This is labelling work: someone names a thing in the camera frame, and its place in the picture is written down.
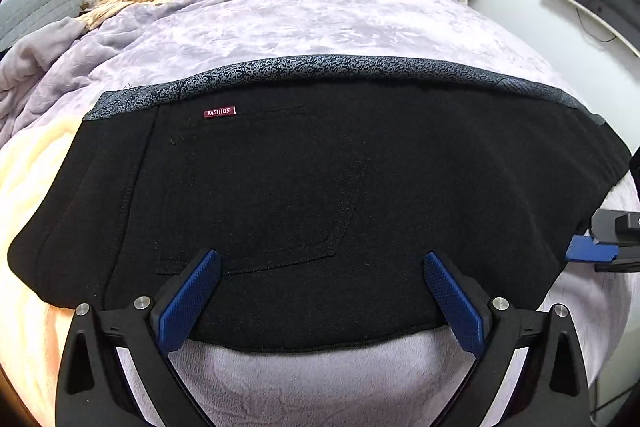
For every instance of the lavender plush blanket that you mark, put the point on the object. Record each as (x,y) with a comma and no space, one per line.
(325,22)

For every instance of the peach plush blanket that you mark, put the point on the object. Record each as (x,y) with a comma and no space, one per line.
(30,177)

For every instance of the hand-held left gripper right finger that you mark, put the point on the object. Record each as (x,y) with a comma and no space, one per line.
(455,302)

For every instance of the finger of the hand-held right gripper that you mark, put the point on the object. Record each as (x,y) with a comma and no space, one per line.
(592,252)

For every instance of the black pants with patterned waistband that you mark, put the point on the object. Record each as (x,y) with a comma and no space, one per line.
(300,187)

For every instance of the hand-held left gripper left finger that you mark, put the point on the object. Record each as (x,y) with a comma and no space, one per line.
(190,297)

